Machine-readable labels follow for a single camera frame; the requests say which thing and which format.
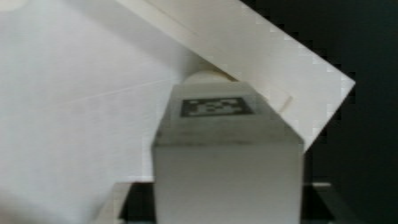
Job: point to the white square tabletop part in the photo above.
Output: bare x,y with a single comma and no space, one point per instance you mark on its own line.
94,56

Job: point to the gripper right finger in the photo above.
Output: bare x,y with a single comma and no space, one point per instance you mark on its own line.
323,207

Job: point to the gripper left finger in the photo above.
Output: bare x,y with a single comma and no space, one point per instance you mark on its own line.
128,208

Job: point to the white table leg with tag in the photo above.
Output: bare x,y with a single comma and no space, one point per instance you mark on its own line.
225,157

